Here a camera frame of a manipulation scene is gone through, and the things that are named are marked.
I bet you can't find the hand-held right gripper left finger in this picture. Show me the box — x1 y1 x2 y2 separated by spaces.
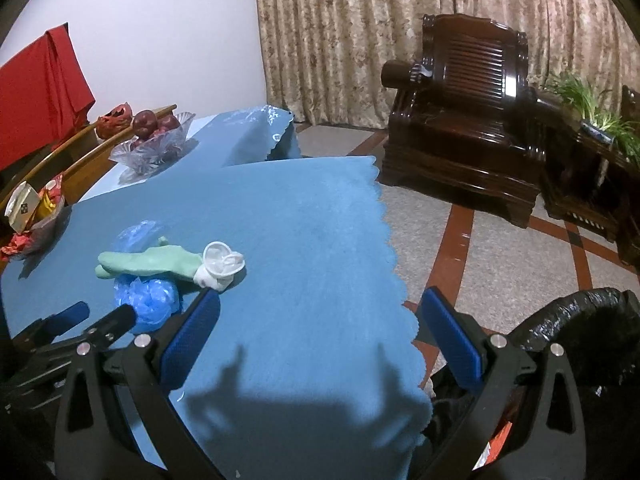
53 289 222 480

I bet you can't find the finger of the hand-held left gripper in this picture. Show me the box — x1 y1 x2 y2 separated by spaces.
30 304 138 361
11 301 91 348

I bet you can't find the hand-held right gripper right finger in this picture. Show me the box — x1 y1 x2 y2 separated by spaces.
410 286 587 480

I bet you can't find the blue plastic bag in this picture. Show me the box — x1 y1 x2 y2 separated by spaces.
112 219 183 334

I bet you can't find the orange foam fruit net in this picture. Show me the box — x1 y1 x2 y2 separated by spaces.
480 420 516 467

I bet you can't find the black trash bin with liner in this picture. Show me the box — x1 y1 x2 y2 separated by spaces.
425 287 640 480

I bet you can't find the green rubber glove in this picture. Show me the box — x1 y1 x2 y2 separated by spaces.
96 236 208 282

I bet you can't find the small clear plastic cup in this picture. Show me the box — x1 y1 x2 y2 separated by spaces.
202 241 246 277

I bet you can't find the glass snack bowl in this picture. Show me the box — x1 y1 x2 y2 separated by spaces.
0 175 74 262

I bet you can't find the white paper carton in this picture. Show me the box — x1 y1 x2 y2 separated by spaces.
4 181 42 234

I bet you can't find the blue scalloped tablecloth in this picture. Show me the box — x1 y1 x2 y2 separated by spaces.
0 155 434 480

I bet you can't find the glass fruit bowl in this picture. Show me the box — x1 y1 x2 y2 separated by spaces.
109 111 197 178

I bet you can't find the red woven basket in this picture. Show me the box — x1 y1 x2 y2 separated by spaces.
96 103 134 140

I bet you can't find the dark wooden side table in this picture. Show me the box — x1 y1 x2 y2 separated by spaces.
530 87 627 242

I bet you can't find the light blue embroidered tablecloth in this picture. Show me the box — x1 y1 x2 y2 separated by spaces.
80 105 304 206

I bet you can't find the dark wooden armchair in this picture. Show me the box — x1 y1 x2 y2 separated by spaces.
380 13 549 229
617 85 640 268

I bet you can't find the red cloth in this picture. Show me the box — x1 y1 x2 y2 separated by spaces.
0 22 96 173

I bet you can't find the green potted plant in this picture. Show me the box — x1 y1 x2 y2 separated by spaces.
542 72 640 161

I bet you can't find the beige patterned curtain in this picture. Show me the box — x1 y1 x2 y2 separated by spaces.
252 0 640 132

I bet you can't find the wooden bench frame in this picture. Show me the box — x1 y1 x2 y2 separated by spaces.
0 104 179 221

